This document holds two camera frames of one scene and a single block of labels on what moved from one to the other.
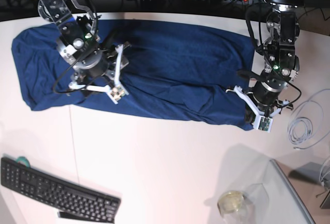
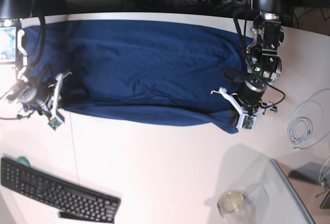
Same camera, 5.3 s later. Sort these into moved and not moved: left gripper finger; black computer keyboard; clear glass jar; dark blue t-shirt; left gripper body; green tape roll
Moved: left gripper body; left gripper finger
Not moved: clear glass jar; black computer keyboard; dark blue t-shirt; green tape roll
